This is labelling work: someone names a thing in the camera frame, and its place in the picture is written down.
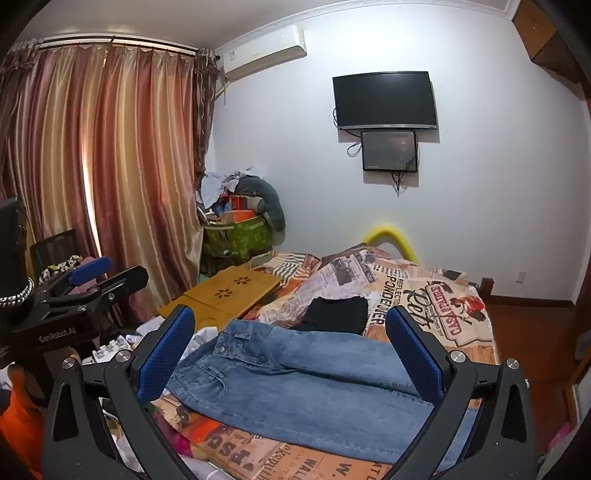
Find yellow foam tube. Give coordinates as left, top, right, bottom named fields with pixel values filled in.
left=363, top=224, right=420, bottom=263

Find wall-mounted black television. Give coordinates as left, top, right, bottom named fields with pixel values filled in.
left=332, top=71, right=438, bottom=130

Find black folded garment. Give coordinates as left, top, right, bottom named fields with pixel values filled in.
left=291, top=296, right=369, bottom=335

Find wooden lap desk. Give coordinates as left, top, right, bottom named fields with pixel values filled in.
left=158, top=266, right=280, bottom=331

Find pink striped curtain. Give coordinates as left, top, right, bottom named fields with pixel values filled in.
left=1, top=41, right=218, bottom=321

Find wooden bed frame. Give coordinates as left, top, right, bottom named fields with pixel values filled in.
left=477, top=277, right=494, bottom=303

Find white air conditioner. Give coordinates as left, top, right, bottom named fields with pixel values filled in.
left=222, top=25, right=307, bottom=81

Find printed newspaper-pattern bedspread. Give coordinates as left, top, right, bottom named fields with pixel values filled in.
left=154, top=245, right=498, bottom=479

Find wooden overhead cabinet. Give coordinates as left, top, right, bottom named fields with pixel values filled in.
left=513, top=0, right=583, bottom=83

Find blue denim jeans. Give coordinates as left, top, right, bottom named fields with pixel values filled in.
left=164, top=318, right=479, bottom=472

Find small black wall monitor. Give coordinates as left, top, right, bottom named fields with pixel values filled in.
left=362, top=130, right=418, bottom=173

